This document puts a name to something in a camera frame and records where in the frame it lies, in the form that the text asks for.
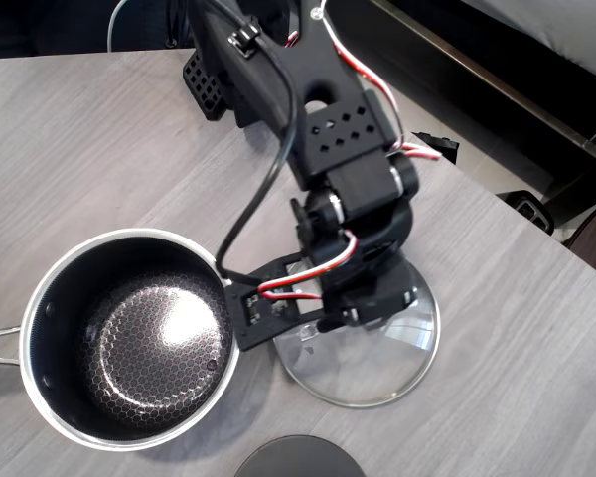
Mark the black perforated arm base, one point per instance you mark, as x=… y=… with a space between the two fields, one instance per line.
x=203 y=89

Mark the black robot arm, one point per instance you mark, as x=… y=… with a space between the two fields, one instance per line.
x=328 y=134

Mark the black table clamp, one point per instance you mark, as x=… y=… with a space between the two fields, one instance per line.
x=529 y=208
x=444 y=146

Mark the dark grey round disc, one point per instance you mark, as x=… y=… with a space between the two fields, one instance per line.
x=298 y=459

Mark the white cushion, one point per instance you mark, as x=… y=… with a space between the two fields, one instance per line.
x=566 y=30

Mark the dark bench frame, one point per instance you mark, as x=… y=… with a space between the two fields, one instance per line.
x=477 y=64

